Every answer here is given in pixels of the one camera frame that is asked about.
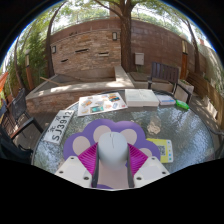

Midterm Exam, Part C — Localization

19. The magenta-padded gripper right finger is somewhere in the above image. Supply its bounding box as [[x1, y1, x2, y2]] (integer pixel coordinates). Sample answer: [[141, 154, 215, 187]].
[[125, 143, 171, 189]]

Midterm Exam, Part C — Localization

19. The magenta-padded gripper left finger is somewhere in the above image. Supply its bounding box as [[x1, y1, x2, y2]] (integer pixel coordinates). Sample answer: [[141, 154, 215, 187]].
[[54, 142, 100, 189]]

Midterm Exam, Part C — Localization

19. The white computer mouse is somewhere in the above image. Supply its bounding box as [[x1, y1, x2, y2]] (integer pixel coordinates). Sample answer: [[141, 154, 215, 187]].
[[97, 131, 129, 170]]

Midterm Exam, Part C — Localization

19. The purple paw-shaped mouse pad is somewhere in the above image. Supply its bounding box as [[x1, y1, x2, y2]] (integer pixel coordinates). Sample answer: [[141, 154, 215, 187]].
[[62, 118, 162, 190]]

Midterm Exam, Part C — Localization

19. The yellow card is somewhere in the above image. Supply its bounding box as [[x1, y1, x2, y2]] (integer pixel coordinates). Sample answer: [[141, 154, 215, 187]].
[[145, 137, 174, 164]]

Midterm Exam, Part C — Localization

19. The white license plate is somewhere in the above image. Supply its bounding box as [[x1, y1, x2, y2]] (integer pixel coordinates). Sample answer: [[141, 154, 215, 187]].
[[42, 109, 75, 146]]

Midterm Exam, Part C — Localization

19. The printed sticker sheet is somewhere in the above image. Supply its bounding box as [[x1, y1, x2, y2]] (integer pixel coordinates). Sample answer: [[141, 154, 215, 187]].
[[77, 92, 128, 117]]

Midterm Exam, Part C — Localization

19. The stack of books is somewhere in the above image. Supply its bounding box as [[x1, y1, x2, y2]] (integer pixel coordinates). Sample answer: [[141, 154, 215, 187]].
[[155, 94, 177, 106]]

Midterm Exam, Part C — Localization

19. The green packet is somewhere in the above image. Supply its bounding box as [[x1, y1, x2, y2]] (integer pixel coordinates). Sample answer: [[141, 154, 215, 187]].
[[175, 99, 190, 111]]

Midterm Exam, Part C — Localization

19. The black mesh chair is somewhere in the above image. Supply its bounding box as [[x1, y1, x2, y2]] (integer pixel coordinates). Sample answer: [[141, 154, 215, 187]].
[[0, 87, 44, 140]]

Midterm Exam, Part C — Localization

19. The wooden slat fence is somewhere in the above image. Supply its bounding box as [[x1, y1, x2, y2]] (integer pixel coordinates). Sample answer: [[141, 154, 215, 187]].
[[188, 70, 224, 129]]

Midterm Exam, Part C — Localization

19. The wooden stick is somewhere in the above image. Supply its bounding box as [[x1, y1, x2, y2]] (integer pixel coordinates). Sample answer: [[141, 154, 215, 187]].
[[39, 76, 61, 87]]

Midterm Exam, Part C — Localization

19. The dark slatted metal chair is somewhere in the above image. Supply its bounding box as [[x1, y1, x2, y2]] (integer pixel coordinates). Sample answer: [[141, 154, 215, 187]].
[[147, 61, 193, 104]]

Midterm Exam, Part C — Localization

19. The grey electrical box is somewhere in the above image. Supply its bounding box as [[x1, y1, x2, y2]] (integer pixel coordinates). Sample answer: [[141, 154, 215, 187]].
[[134, 52, 145, 66]]

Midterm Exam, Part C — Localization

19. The slim curved tree trunk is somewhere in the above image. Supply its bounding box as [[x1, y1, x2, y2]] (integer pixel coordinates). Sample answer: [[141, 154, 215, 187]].
[[44, 5, 69, 78]]

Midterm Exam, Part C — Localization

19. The thick tree trunk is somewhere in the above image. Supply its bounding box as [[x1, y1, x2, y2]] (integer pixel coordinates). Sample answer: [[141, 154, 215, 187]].
[[93, 0, 135, 73]]

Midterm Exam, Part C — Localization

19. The wooden lamp post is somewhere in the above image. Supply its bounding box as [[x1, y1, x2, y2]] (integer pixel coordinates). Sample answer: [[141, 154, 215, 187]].
[[180, 39, 190, 80], [24, 49, 35, 91]]

